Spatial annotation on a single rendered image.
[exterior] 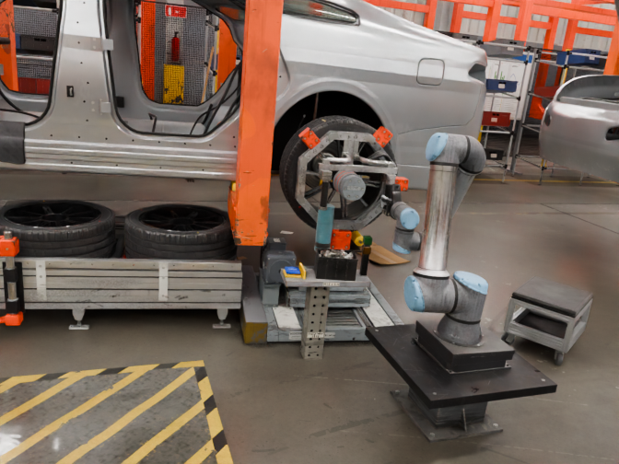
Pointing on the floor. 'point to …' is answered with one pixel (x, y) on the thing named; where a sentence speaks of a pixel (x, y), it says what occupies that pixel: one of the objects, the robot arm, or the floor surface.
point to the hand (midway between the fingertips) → (386, 195)
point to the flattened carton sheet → (384, 256)
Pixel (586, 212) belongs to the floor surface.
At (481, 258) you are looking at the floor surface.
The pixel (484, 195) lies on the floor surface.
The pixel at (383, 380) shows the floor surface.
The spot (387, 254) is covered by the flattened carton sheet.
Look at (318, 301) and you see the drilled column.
